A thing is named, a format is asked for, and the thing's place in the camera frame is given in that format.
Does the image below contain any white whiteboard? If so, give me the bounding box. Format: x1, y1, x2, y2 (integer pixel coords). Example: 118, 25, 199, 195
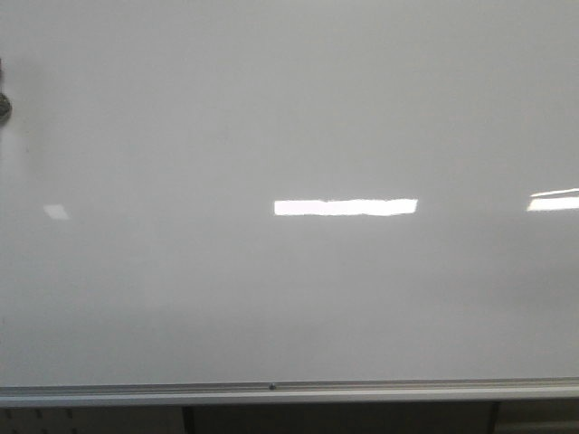
1, 1, 578, 386

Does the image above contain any aluminium whiteboard tray rail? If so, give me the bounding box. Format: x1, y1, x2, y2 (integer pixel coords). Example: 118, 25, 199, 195
1, 377, 578, 408

